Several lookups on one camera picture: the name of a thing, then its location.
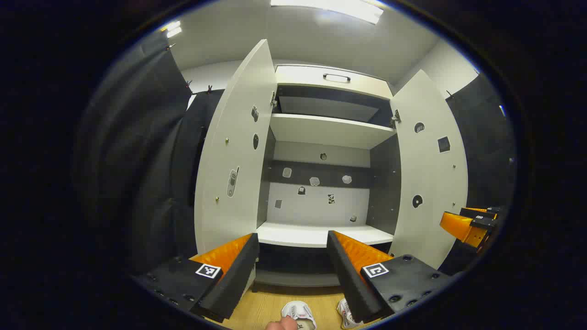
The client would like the white cabinet door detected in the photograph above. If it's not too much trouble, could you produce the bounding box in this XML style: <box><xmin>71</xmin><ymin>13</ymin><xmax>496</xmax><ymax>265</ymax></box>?
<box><xmin>389</xmin><ymin>70</ymin><xmax>469</xmax><ymax>270</ymax></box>
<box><xmin>194</xmin><ymin>39</ymin><xmax>278</xmax><ymax>255</ymax></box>

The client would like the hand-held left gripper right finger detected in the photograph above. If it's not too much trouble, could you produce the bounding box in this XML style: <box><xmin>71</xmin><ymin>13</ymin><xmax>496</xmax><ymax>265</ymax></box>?
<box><xmin>327</xmin><ymin>230</ymin><xmax>463</xmax><ymax>324</ymax></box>

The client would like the large ceiling light panel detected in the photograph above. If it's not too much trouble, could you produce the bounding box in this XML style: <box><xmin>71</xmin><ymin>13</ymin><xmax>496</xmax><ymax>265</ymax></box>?
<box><xmin>271</xmin><ymin>0</ymin><xmax>384</xmax><ymax>24</ymax></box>

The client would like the white canvas shoe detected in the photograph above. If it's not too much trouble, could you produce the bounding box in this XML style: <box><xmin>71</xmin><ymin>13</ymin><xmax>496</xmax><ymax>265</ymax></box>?
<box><xmin>281</xmin><ymin>301</ymin><xmax>317</xmax><ymax>330</ymax></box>
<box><xmin>337</xmin><ymin>298</ymin><xmax>363</xmax><ymax>330</ymax></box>

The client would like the black backdrop cloth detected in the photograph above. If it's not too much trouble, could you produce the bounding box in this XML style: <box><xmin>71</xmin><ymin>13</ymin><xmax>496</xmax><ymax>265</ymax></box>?
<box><xmin>76</xmin><ymin>32</ymin><xmax>519</xmax><ymax>278</ymax></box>

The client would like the small ceiling light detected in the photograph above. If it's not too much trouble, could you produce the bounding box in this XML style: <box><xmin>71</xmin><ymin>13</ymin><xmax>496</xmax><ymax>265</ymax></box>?
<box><xmin>161</xmin><ymin>21</ymin><xmax>183</xmax><ymax>39</ymax></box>

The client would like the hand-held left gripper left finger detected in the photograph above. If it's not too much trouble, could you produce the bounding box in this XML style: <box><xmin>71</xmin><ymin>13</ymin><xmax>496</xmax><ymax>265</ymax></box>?
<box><xmin>131</xmin><ymin>233</ymin><xmax>260</xmax><ymax>324</ymax></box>

